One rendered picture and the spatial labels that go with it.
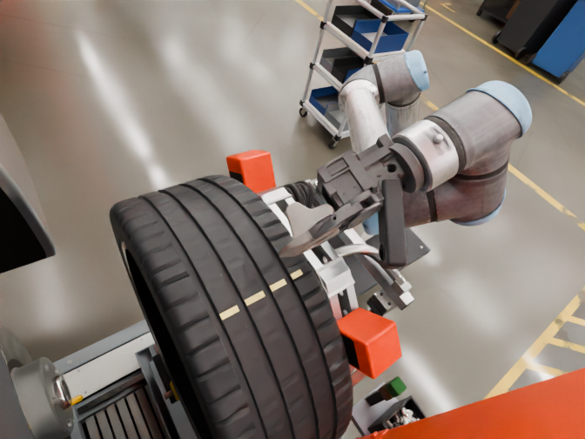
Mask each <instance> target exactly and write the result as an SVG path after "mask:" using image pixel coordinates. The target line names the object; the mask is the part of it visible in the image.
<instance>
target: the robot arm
mask: <svg viewBox="0 0 585 439"><path fill-rule="evenodd" d="M428 88H429V79H428V75H427V68H426V65H425V62H424V59H423V56H422V54H421V53H420V51H418V50H414V51H409V52H407V51H406V52H404V53H403V54H401V55H399V56H396V57H391V58H389V59H386V60H383V61H381V62H378V63H376V64H370V65H368V66H367V67H364V68H362V69H361V70H359V71H357V72H355V73H354V74H353V75H352V76H351V77H350V78H349V79H348V80H347V81H346V82H345V83H344V84H343V85H342V86H341V88H340V93H339V96H338V102H339V108H340V111H341V112H342V114H343V115H344V116H345V117H346V119H347V123H348V128H349V133H350V138H351V142H352V147H353V152H352V151H351V149H350V150H348V151H347V152H344V153H343V154H341V155H339V157H337V158H335V159H333V160H331V161H329V162H328V163H326V164H324V165H323V166H321V167H320V168H318V169H317V187H318V189H319V191H320V192H321V196H322V198H323V199H324V201H325V202H326V204H322V205H320V206H317V207H315V208H314V209H309V208H307V207H305V206H303V205H301V204H300V203H299V202H293V203H292V204H290V205H289V206H288V207H287V209H286V216H287V218H288V222H289V225H290V228H291V231H292V236H293V240H292V241H291V242H289V243H288V244H287V245H285V246H284V247H283V248H281V249H280V250H279V251H278V255H279V257H295V256H297V255H299V254H301V253H304V252H306V251H308V250H310V249H312V248H314V247H317V246H318V245H320V244H322V243H324V242H326V241H328V240H330V239H332V238H333V237H335V236H337V235H339V234H340V233H343V232H344V231H345V230H346V229H347V230H349V229H352V228H354V227H356V226H357V225H359V224H360V223H362V226H363V229H364V231H365V233H366V234H368V235H376V234H378V235H379V237H380V246H379V249H378V255H379V257H380V266H381V267H382V268H383V269H398V268H401V267H404V266H405V265H406V264H407V245H406V232H405V228H409V227H413V226H420V225H425V224H428V223H432V222H440V221H443V220H451V221H452V222H453V223H455V224H458V225H461V226H478V225H481V224H484V223H486V222H488V221H490V220H491V219H493V218H494V217H495V216H496V215H497V214H498V212H499V211H500V210H501V206H502V202H503V201H504V199H505V196H506V187H505V185H506V178H507V172H508V161H509V153H510V146H511V143H512V141H513V140H515V139H518V138H521V137H522V136H523V135H524V133H525V132H526V131H527V130H528V129H529V127H530V126H531V122H532V112H531V108H530V106H529V103H528V101H527V100H526V98H525V97H524V96H523V94H522V93H521V92H520V91H519V90H517V89H516V88H515V87H513V86H512V85H511V84H507V83H506V82H501V81H489V82H486V83H484V84H481V85H479V86H477V87H476V88H472V89H470V90H468V91H467V92H466V93H465V94H464V95H462V96H460V97H459V98H457V99H456V100H454V101H452V102H451V103H449V104H447V105H445V106H443V107H441V108H440V109H439V110H437V111H435V112H433V113H432V114H430V115H428V116H427V117H425V118H423V119H422V120H420V121H418V113H419V104H420V94H421V92H422V91H425V90H427V89H428ZM384 103H385V112H386V122H387V127H386V125H385V123H384V120H383V118H382V116H381V114H380V110H379V107H378V105H381V104H384Z"/></svg>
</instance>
